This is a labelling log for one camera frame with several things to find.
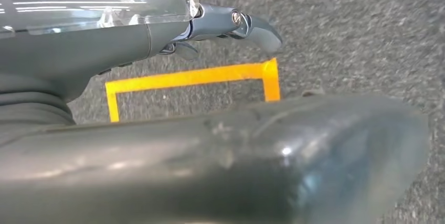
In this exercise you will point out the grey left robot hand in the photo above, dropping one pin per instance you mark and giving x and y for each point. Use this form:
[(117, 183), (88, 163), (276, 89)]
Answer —
[(208, 166)]

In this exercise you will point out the yellow floor tape square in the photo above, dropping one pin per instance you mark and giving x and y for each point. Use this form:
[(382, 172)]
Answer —
[(191, 78)]

